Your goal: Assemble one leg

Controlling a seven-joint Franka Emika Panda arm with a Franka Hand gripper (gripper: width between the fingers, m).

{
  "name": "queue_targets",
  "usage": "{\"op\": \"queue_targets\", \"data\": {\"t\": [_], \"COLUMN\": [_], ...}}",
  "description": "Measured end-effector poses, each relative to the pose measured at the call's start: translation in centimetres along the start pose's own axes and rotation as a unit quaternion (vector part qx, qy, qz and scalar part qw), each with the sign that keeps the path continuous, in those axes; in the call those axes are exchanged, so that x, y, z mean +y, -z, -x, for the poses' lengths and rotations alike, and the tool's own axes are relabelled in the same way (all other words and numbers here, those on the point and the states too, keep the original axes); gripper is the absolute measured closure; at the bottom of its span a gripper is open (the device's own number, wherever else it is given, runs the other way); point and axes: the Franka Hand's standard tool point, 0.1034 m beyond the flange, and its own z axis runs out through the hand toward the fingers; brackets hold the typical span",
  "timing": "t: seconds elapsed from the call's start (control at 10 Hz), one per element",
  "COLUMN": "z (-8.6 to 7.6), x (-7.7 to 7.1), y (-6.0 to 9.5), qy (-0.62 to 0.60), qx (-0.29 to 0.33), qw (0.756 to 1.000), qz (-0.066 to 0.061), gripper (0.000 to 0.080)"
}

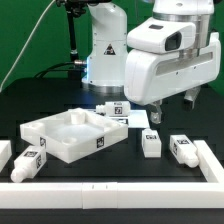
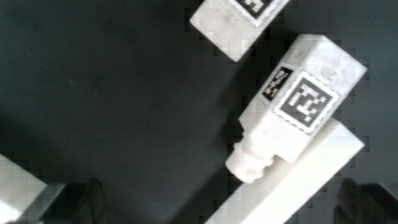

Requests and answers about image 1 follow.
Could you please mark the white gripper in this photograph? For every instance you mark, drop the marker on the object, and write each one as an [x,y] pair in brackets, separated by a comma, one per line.
[150,77]

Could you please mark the white square table top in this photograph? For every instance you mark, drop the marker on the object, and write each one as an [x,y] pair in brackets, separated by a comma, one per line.
[74,134]

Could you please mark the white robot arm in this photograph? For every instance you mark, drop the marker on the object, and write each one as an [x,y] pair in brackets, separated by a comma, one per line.
[171,52]

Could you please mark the white marker sheet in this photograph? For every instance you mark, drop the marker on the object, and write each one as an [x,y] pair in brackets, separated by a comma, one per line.
[136,119]

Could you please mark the white U-shaped fence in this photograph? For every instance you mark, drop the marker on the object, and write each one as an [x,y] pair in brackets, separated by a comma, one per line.
[112,195]

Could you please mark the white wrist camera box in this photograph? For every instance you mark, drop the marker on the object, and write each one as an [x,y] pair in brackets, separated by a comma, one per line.
[161,37]

